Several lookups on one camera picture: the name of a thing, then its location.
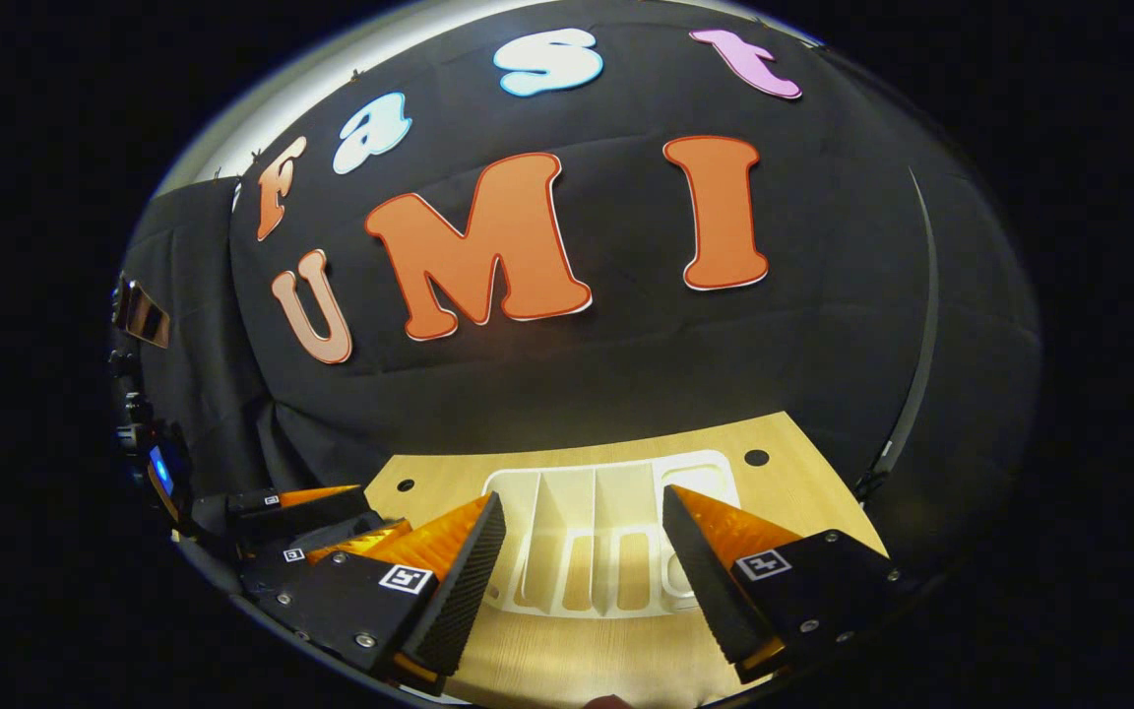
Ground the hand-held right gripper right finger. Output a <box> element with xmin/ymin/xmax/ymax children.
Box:
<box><xmin>663</xmin><ymin>484</ymin><xmax>908</xmax><ymax>685</ymax></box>

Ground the grey curved pole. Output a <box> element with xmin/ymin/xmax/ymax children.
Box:
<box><xmin>857</xmin><ymin>167</ymin><xmax>940</xmax><ymax>493</ymax></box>

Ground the white plastic bookshelf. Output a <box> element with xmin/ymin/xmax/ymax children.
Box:
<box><xmin>481</xmin><ymin>451</ymin><xmax>740</xmax><ymax>619</ymax></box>

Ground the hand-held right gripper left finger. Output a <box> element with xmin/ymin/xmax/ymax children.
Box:
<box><xmin>257</xmin><ymin>492</ymin><xmax>509</xmax><ymax>695</ymax></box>

